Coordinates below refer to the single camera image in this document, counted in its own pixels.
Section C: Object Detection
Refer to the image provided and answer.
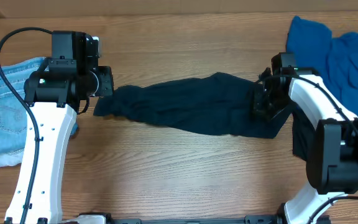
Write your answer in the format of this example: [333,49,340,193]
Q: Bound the dark navy shirt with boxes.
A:
[94,72,294,139]

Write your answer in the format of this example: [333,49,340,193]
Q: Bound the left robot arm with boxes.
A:
[0,30,113,223]

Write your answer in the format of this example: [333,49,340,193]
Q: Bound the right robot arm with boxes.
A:
[244,53,358,224]

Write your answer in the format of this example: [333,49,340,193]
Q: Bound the blue crumpled shirt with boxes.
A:
[286,16,358,115]

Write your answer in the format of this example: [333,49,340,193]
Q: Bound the folded light blue jeans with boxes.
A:
[0,57,79,169]

